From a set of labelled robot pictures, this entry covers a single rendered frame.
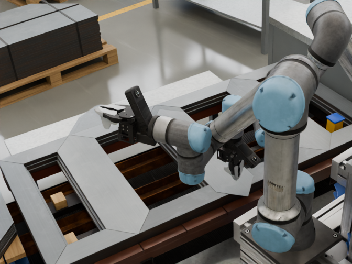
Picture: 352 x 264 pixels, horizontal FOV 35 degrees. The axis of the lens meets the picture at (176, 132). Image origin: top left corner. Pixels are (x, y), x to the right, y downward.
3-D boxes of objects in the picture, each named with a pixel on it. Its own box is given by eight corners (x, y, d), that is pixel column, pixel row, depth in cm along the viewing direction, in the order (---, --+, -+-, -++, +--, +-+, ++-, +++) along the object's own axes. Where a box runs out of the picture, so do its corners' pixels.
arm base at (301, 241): (326, 235, 173) (328, 211, 167) (291, 259, 166) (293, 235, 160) (289, 209, 183) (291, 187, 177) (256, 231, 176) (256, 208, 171)
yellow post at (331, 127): (323, 153, 263) (327, 119, 252) (331, 149, 265) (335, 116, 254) (330, 158, 259) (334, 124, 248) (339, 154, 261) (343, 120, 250)
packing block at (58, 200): (52, 202, 234) (50, 195, 232) (63, 198, 236) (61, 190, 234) (56, 210, 230) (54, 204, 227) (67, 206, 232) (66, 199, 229)
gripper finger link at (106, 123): (90, 127, 165) (116, 133, 161) (88, 109, 162) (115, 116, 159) (96, 122, 168) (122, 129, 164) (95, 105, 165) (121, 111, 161)
